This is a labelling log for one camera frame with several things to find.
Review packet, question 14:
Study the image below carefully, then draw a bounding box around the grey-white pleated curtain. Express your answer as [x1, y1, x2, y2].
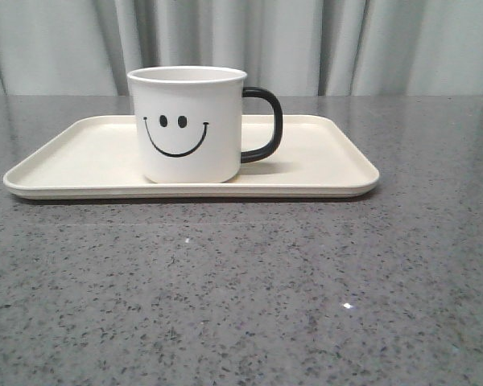
[0, 1, 483, 96]

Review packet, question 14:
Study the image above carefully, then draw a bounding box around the white smiley mug black handle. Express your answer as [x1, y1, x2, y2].
[127, 66, 283, 183]

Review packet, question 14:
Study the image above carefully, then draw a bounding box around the cream rectangular plastic tray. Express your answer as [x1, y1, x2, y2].
[3, 115, 380, 200]

